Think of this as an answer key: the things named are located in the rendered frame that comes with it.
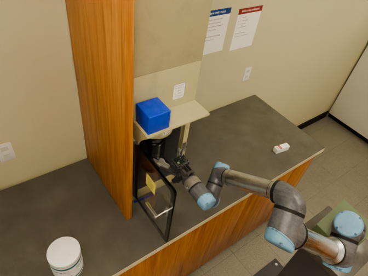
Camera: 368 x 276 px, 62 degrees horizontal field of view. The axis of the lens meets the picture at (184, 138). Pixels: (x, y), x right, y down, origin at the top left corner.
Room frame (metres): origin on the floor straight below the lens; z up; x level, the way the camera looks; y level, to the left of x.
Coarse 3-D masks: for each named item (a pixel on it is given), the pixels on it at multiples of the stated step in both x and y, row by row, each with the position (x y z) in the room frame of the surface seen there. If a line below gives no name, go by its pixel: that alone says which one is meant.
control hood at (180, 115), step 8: (184, 104) 1.09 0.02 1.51; (192, 104) 1.11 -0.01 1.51; (176, 112) 1.03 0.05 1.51; (184, 112) 1.04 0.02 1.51; (192, 112) 1.05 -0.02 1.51; (200, 112) 1.06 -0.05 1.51; (208, 112) 1.07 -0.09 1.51; (176, 120) 0.97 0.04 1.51; (184, 120) 0.98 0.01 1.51; (192, 120) 1.00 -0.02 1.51; (136, 128) 0.91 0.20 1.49; (168, 128) 0.92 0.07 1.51; (136, 136) 0.91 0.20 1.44; (144, 136) 0.86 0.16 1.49; (152, 136) 0.86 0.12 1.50
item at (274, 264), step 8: (296, 256) 0.90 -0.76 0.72; (304, 256) 0.87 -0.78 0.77; (272, 264) 1.18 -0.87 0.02; (280, 264) 1.19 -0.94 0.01; (288, 264) 0.90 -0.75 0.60; (296, 264) 0.88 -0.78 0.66; (304, 264) 0.85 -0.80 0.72; (312, 264) 0.83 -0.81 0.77; (264, 272) 1.10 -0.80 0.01; (272, 272) 1.12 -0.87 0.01; (280, 272) 0.91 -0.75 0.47; (288, 272) 0.88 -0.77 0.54; (296, 272) 0.86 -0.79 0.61; (304, 272) 0.83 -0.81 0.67; (312, 272) 0.81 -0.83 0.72; (320, 272) 0.79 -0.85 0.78
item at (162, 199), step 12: (144, 156) 0.87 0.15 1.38; (144, 168) 0.86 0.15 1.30; (156, 168) 0.80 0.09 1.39; (144, 180) 0.86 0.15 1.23; (156, 180) 0.79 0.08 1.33; (144, 192) 0.85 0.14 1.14; (156, 192) 0.78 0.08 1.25; (168, 192) 0.73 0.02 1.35; (144, 204) 0.85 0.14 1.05; (156, 204) 0.78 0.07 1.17; (168, 204) 0.72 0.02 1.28; (168, 216) 0.71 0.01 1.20; (156, 228) 0.76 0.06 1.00; (168, 228) 0.70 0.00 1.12
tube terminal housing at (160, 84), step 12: (156, 72) 1.00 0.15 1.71; (168, 72) 1.04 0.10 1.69; (180, 72) 1.08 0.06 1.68; (192, 72) 1.12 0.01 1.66; (144, 84) 0.96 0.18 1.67; (156, 84) 1.00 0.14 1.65; (168, 84) 1.04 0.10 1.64; (192, 84) 1.13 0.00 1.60; (144, 96) 0.96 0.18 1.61; (156, 96) 1.00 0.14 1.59; (168, 96) 1.04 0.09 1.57; (192, 96) 1.14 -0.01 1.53; (180, 144) 1.15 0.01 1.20; (168, 180) 1.09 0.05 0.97; (132, 192) 0.93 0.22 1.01
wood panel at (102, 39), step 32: (96, 0) 0.95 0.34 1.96; (128, 0) 0.82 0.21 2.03; (96, 32) 0.96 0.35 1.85; (128, 32) 0.82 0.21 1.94; (96, 64) 0.98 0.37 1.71; (128, 64) 0.82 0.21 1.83; (96, 96) 1.00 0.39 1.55; (128, 96) 0.82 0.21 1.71; (96, 128) 1.02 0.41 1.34; (128, 128) 0.82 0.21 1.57; (96, 160) 1.06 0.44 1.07; (128, 160) 0.82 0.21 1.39; (128, 192) 0.82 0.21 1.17
